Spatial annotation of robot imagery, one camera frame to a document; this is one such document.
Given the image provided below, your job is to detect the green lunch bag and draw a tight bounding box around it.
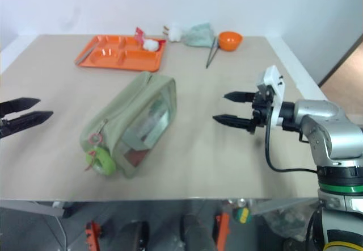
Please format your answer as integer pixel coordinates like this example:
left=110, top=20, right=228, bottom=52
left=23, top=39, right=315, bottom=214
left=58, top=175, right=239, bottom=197
left=79, top=71, right=178, bottom=179

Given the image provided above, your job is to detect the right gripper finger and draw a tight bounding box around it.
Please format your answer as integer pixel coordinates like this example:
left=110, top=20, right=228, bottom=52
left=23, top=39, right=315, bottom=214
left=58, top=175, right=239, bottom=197
left=223, top=91, right=256, bottom=104
left=212, top=114, right=258, bottom=134

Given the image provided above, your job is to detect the pink ring zipper pull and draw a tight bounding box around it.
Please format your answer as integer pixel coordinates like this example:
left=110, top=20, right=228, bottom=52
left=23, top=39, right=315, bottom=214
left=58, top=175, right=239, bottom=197
left=88, top=132, right=103, bottom=146

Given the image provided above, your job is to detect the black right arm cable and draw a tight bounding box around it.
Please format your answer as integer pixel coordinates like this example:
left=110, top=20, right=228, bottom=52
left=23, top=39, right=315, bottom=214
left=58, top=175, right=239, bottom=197
left=264, top=111, right=320, bottom=174

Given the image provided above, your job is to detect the clear plastic bag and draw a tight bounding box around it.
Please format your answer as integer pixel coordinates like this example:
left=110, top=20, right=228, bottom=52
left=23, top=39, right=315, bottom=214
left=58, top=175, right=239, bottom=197
left=260, top=201, right=317, bottom=238

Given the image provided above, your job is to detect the grey chopsticks pair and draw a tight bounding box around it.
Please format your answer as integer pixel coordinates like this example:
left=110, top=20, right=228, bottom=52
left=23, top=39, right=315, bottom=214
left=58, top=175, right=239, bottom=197
left=75, top=39, right=100, bottom=65

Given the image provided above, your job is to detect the teal crumpled cloth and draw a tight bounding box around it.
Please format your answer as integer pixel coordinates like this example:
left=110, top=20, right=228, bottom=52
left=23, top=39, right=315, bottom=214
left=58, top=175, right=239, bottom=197
left=183, top=22, right=218, bottom=48

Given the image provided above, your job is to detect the white cable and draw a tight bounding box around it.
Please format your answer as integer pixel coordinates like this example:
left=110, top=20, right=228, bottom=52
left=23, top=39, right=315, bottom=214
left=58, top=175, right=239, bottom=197
left=52, top=201, right=69, bottom=251

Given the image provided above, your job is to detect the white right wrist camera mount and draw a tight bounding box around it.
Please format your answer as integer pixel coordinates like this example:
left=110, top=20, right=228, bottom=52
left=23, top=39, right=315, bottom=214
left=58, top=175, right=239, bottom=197
left=256, top=65, right=285, bottom=127

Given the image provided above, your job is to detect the orange plastic bowl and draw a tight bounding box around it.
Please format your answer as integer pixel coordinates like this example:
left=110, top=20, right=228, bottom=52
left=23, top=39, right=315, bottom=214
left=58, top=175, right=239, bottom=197
left=218, top=31, right=243, bottom=52

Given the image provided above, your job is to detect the dark chopstick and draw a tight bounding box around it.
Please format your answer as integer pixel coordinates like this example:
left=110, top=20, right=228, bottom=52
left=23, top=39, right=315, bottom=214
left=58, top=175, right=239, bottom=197
left=205, top=36, right=218, bottom=69
left=207, top=37, right=220, bottom=67

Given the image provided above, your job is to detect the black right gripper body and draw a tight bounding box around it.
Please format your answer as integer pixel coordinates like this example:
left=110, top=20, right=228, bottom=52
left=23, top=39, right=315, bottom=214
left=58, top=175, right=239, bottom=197
left=250, top=87, right=277, bottom=129

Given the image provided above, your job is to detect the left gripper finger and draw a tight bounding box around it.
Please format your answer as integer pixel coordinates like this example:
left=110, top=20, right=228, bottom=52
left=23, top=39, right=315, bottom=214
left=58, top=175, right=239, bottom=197
left=5, top=110, right=54, bottom=136
left=0, top=97, right=41, bottom=119

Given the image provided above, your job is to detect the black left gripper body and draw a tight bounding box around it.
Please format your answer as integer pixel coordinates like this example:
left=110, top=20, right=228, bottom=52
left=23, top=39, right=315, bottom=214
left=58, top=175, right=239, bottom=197
left=0, top=116, right=9, bottom=140

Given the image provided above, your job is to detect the orange compartment tray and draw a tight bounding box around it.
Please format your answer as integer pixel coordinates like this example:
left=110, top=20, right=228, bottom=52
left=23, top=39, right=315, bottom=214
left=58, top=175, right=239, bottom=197
left=74, top=35, right=166, bottom=73

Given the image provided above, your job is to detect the grey table frame bar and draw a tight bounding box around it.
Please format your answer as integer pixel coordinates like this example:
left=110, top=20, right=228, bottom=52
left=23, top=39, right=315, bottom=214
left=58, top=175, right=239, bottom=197
left=0, top=199, right=66, bottom=218

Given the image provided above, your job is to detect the red snack packet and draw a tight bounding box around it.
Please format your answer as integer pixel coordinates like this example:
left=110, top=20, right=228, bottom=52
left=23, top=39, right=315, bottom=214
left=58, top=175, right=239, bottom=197
left=134, top=27, right=146, bottom=43

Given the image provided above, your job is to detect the green yellow round object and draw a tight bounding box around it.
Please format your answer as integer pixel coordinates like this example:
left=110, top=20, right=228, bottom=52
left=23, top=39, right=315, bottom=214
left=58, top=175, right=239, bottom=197
left=232, top=206, right=251, bottom=224

